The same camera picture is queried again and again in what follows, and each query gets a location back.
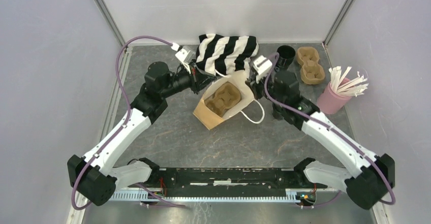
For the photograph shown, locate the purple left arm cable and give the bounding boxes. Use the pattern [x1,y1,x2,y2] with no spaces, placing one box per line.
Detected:
[71,36,188,211]

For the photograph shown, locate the pink straw holder cup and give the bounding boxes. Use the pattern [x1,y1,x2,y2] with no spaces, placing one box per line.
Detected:
[316,82,352,115]

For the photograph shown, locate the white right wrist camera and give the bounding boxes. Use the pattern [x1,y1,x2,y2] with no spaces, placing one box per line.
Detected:
[252,55,272,84]

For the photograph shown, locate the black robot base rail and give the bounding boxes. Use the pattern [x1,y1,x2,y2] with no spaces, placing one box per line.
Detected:
[128,158,327,206]

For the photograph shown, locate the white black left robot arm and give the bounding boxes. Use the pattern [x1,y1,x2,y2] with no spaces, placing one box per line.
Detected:
[67,61,216,206]

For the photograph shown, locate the brown cardboard cup carrier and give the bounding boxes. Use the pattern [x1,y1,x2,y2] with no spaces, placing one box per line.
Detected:
[204,82,241,117]
[296,47,325,85]

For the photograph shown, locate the white wrapped straws bundle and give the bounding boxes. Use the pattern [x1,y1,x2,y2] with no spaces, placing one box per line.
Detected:
[328,66,369,97]

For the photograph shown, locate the brown paper bag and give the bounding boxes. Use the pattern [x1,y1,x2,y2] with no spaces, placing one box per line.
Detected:
[193,70,265,130]

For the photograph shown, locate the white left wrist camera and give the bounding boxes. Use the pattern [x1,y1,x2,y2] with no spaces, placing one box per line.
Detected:
[171,43,196,74]

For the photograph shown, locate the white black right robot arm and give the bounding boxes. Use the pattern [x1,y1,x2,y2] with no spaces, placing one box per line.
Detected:
[247,71,396,210]

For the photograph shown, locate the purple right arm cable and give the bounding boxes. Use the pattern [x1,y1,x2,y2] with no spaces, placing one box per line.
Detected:
[263,51,396,208]

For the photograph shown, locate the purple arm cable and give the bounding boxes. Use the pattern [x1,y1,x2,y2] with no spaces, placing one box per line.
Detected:
[71,36,188,211]
[263,51,396,208]

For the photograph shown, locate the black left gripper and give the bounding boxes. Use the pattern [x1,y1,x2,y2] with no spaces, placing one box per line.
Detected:
[161,60,217,99]

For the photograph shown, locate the black white striped towel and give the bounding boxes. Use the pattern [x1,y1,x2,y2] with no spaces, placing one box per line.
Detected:
[196,34,259,76]

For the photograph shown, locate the stack of black cups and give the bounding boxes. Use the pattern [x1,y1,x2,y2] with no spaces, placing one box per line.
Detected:
[275,45,296,71]

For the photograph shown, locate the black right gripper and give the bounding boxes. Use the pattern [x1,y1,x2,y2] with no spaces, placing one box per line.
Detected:
[244,69,285,108]

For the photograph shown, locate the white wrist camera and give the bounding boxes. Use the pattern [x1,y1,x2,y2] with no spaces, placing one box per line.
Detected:
[252,55,272,84]
[171,43,196,74]

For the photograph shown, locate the black paper coffee cup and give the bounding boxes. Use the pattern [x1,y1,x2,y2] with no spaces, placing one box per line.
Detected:
[272,105,284,120]

